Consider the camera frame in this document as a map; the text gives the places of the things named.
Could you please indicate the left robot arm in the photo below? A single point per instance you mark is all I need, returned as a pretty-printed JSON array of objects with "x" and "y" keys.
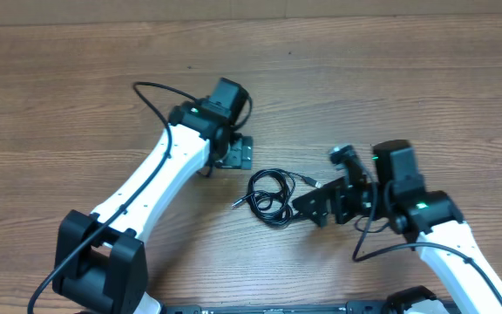
[{"x": 100, "y": 260}]

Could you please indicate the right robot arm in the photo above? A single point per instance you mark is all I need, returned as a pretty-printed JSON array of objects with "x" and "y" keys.
[{"x": 431, "y": 223}]

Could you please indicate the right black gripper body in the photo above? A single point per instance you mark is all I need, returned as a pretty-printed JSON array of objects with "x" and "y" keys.
[{"x": 361, "y": 200}]

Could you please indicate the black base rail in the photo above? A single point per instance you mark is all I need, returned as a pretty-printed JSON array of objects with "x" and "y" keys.
[{"x": 350, "y": 307}]

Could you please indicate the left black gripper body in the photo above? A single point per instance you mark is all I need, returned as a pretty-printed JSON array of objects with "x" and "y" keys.
[{"x": 239, "y": 155}]

